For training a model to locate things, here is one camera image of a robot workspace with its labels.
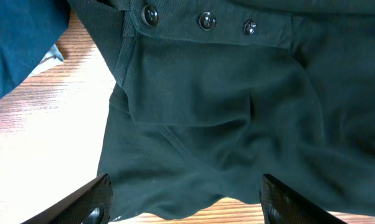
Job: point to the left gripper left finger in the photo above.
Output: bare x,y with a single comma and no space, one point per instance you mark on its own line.
89,204

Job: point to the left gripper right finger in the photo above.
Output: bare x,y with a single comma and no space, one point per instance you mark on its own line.
283,205

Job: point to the black polo shirt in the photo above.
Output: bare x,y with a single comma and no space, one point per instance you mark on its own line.
210,95

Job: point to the grey folded shirt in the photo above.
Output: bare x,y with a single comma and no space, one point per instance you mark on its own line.
51,59

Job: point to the blue polo shirt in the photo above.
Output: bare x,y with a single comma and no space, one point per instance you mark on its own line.
28,29

